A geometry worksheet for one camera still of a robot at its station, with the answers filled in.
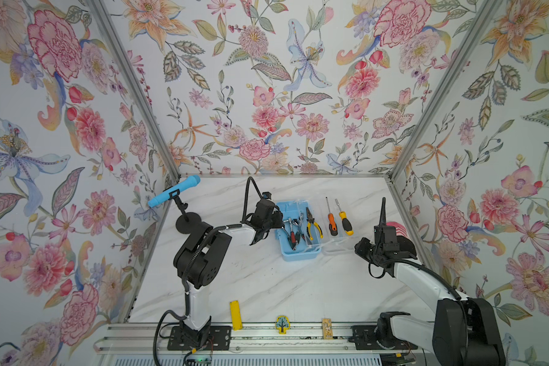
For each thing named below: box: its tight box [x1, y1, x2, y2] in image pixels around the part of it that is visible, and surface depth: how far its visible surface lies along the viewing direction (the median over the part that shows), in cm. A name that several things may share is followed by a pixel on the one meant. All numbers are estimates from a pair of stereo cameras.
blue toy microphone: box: [147, 174, 201, 208], surface depth 88 cm
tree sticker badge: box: [275, 314, 291, 334], surface depth 78 cm
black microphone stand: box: [168, 188, 203, 235], surface depth 103 cm
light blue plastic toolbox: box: [275, 200, 322, 262], surface depth 99 cm
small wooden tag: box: [322, 317, 334, 340], surface depth 77 cm
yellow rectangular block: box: [229, 300, 243, 331], surface depth 80 cm
